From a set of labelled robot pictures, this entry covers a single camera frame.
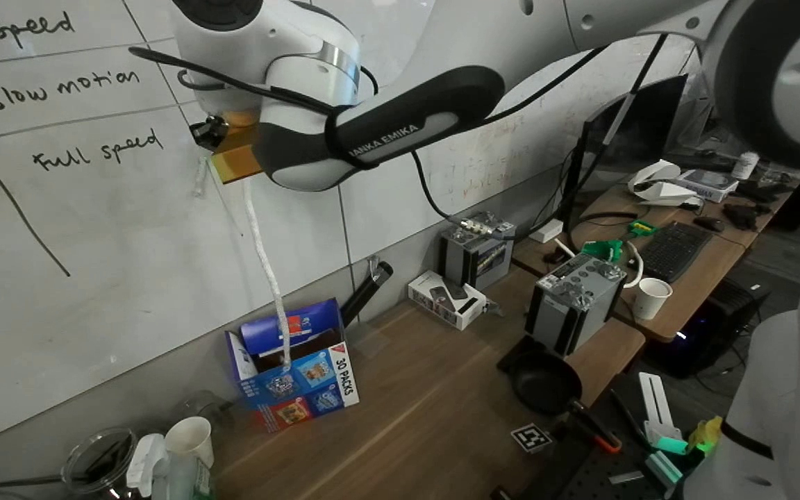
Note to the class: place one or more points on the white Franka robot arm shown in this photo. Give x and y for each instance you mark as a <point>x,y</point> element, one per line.
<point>294,71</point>

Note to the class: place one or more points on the white phone box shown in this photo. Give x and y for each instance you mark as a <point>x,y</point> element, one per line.
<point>455,306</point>

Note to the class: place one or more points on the blue snack pack box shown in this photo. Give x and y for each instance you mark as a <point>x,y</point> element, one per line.
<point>297,379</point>

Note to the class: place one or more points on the grey Dominator battery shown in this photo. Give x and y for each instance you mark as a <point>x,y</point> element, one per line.
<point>475,251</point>

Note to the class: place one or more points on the grey battery near pan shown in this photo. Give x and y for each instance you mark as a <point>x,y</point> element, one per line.
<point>573,303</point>

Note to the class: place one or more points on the black frying pan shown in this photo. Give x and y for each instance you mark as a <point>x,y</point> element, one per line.
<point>539,379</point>

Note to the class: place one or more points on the white paper cup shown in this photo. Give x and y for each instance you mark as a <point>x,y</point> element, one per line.
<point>190,438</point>

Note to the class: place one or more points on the green spray bottle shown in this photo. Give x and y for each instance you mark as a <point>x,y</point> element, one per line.
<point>159,474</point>

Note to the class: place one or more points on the black tube on wall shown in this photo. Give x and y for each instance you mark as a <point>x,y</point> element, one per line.
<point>364,293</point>

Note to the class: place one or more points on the orange handled tool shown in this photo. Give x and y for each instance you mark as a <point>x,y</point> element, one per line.
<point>594,429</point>

